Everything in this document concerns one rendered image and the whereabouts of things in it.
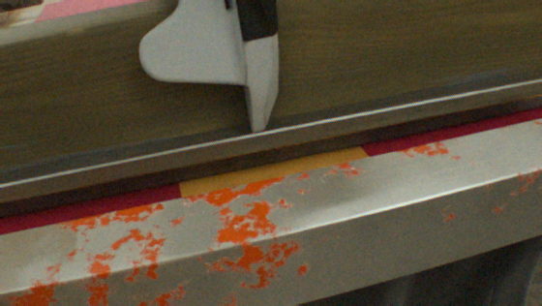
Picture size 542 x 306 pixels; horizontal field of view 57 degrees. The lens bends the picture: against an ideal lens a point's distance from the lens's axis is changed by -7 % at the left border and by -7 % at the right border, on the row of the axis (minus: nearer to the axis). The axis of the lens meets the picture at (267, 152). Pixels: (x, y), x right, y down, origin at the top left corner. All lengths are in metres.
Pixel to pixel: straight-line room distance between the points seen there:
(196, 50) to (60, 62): 0.07
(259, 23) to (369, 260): 0.11
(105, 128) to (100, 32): 0.05
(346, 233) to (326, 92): 0.10
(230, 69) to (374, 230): 0.09
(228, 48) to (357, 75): 0.08
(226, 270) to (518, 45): 0.21
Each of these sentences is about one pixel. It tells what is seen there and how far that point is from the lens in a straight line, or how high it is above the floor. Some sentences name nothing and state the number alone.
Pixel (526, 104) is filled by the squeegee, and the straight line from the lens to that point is 0.36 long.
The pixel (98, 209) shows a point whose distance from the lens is 0.30.
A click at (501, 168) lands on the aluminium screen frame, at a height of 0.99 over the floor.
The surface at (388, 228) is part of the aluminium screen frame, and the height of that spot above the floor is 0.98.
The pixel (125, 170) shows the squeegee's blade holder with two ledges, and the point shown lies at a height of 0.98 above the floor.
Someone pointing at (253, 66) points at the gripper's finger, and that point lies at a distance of 0.23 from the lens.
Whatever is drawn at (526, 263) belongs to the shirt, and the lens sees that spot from 0.43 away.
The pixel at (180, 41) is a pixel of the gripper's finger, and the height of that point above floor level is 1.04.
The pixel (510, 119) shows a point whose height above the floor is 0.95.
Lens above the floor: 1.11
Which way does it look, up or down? 30 degrees down
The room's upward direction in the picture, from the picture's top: 7 degrees counter-clockwise
